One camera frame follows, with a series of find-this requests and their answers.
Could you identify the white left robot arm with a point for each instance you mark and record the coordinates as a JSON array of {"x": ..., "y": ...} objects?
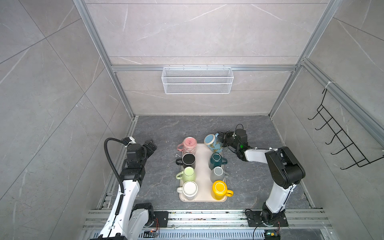
[{"x": 126, "y": 219}]

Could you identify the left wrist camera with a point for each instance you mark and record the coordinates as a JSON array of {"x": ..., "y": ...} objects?
[{"x": 128, "y": 140}]

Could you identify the white mug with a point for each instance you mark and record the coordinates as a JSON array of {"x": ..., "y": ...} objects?
[{"x": 189, "y": 190}]

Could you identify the blue mug yellow inside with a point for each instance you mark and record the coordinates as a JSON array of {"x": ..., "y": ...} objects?
[{"x": 213, "y": 143}]

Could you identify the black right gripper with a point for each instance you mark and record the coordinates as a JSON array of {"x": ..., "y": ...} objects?
[{"x": 225, "y": 135}]

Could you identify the pink patterned mug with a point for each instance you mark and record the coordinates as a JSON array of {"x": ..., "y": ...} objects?
[{"x": 188, "y": 146}]

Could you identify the black mug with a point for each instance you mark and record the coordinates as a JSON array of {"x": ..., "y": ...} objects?
[{"x": 188, "y": 160}]

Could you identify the white wire mesh basket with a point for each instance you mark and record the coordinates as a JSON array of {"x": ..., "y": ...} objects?
[{"x": 194, "y": 80}]

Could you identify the dark green mug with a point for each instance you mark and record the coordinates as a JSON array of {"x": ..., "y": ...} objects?
[{"x": 217, "y": 160}]

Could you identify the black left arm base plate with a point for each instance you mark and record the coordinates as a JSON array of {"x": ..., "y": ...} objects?
[{"x": 160, "y": 218}]

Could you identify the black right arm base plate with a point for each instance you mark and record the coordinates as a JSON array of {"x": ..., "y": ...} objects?
[{"x": 266, "y": 219}]

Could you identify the grey mug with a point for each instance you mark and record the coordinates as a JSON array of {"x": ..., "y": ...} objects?
[{"x": 218, "y": 174}]

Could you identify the light green mug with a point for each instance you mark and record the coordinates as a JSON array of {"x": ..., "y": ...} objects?
[{"x": 188, "y": 174}]

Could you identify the beige tray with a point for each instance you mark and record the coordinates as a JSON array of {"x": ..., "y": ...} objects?
[{"x": 203, "y": 172}]

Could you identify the black wire hook rack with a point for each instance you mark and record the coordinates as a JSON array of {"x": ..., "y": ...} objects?
[{"x": 340, "y": 134}]

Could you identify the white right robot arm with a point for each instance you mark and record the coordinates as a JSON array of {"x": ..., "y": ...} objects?
[{"x": 286, "y": 171}]

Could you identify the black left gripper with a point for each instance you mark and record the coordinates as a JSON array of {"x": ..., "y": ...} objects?
[{"x": 151, "y": 146}]

